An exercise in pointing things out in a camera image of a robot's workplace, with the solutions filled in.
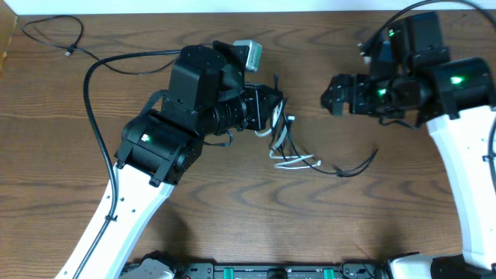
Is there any white usb cable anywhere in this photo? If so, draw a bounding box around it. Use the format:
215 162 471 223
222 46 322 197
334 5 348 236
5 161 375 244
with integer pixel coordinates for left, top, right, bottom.
254 103 322 171

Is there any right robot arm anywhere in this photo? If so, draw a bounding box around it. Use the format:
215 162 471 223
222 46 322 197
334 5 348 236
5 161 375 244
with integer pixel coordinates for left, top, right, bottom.
321 12 495 278

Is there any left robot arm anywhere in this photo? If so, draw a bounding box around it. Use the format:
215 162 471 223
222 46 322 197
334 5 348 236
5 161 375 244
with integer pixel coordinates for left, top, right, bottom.
59 40 283 278

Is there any cardboard box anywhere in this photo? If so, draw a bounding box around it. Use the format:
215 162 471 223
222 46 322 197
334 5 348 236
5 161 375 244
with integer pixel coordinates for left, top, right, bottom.
0 0 18 70

